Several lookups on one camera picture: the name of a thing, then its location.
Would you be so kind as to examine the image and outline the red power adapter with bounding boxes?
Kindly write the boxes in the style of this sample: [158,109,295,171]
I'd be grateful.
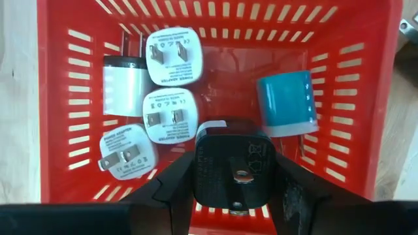
[142,87,200,145]

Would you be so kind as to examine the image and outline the blue white power adapter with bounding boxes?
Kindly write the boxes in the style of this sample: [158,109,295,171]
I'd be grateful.
[145,26,204,87]
[255,70,320,157]

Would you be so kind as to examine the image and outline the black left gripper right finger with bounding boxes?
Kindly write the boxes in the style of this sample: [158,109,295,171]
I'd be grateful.
[269,152,374,235]

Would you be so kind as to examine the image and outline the red plastic basket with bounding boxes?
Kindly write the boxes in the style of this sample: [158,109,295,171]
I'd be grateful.
[36,0,404,235]

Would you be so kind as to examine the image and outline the black power adapter white face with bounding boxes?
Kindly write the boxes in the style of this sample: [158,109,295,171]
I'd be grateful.
[195,119,229,138]

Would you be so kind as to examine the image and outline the all-black power adapter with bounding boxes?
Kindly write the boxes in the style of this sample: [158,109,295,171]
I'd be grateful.
[193,117,278,217]

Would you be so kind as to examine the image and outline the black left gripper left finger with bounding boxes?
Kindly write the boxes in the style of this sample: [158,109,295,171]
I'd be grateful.
[128,151,197,235]

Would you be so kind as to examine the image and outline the small silver-blue piece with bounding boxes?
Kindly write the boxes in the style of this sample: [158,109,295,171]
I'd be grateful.
[97,123,160,181]

